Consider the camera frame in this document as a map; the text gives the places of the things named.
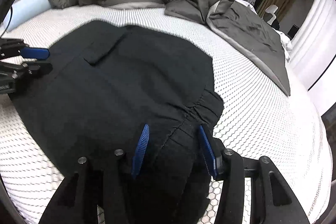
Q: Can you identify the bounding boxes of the white patterned mattress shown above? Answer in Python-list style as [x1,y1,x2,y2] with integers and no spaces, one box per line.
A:
[1,6,333,223]

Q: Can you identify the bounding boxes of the light blue pillow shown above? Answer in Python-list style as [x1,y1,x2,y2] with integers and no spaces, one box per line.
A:
[3,0,51,31]

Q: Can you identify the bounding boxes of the white curtain right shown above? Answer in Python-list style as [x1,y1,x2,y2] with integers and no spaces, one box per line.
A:
[289,0,335,89]

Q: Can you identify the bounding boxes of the black pants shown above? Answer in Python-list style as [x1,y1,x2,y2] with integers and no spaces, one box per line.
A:
[10,21,223,223]

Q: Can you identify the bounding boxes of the white chair in background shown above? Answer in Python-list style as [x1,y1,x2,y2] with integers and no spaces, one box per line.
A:
[262,5,278,25]

